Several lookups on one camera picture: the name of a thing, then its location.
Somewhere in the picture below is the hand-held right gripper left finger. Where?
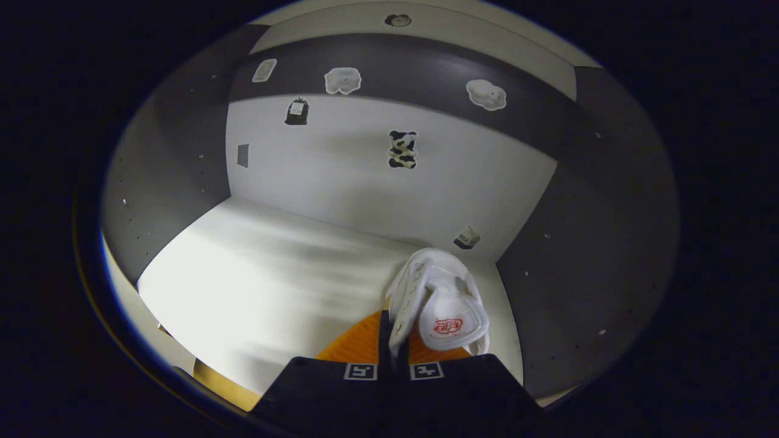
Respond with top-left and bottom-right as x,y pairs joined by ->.
250,310 -> 393,426

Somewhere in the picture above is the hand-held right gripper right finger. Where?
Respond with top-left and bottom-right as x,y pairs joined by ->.
393,328 -> 542,426

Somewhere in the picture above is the white canvas shoe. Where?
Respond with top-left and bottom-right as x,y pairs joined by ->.
385,247 -> 491,360

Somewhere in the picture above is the white shoe cabinet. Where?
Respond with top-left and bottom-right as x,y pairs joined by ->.
100,0 -> 681,411

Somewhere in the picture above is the white cabinet shelf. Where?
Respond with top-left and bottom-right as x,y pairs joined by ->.
137,196 -> 524,396

